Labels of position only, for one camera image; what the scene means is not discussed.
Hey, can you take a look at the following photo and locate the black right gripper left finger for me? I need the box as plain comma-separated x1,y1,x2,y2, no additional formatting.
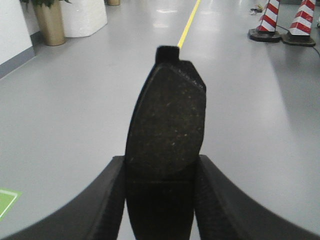
7,156,125,240

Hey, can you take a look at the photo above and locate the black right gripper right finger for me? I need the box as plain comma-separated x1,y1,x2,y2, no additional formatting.
194,155,320,240

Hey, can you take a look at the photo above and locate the brake pad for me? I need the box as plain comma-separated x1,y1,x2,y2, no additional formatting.
125,45,207,240

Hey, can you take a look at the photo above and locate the green footprint floor sign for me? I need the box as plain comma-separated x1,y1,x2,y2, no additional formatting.
0,188,22,221

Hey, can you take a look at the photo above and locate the left red white cone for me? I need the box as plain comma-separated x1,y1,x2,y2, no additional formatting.
248,0,281,43

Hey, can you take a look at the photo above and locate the red white cone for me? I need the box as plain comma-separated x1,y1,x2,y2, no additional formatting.
248,0,281,43
281,0,316,47

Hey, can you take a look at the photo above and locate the right red white cone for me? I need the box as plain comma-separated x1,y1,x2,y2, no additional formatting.
281,0,316,47

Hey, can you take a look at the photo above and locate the yellow floor line tape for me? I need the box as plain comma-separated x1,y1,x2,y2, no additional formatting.
177,0,202,49

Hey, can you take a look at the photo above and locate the brown cardboard tube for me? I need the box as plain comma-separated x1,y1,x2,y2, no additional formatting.
32,0,66,46

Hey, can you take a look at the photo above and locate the black floor cable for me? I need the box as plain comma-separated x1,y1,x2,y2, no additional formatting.
276,23,320,58

